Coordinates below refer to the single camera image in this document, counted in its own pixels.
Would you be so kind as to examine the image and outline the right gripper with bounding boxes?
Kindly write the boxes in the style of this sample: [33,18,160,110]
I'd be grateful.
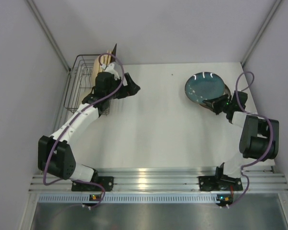
[203,93,234,115]

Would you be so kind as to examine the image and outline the beige plate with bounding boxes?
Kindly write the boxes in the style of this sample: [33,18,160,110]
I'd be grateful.
[90,56,101,87]

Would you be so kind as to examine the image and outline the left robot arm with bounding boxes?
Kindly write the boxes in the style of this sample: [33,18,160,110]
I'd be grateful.
[37,71,141,190]

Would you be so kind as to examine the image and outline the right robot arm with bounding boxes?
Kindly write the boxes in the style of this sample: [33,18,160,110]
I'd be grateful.
[204,91,279,172]

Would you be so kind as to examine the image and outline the dark square plate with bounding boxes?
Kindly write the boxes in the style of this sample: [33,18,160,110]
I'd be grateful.
[109,44,117,63]

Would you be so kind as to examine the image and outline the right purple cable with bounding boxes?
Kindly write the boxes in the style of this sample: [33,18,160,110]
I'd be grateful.
[217,71,276,208]

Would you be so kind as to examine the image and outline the purple cable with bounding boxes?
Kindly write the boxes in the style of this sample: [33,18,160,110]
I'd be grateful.
[42,53,124,208]
[217,71,276,208]

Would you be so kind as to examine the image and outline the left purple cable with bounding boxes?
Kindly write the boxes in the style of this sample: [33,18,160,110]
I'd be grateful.
[42,53,124,208]

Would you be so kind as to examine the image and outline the dark wire dish rack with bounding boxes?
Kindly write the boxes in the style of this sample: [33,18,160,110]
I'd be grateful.
[64,54,99,118]

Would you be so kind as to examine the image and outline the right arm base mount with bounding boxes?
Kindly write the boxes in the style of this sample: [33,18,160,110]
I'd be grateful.
[198,175,243,192]

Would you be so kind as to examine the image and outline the aluminium rail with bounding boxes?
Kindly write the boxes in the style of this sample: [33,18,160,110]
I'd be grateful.
[28,167,288,192]

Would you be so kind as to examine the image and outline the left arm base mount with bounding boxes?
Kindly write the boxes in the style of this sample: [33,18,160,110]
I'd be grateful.
[71,176,114,192]

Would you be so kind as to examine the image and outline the slotted cable duct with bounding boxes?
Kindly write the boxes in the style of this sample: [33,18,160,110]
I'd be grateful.
[38,194,231,204]

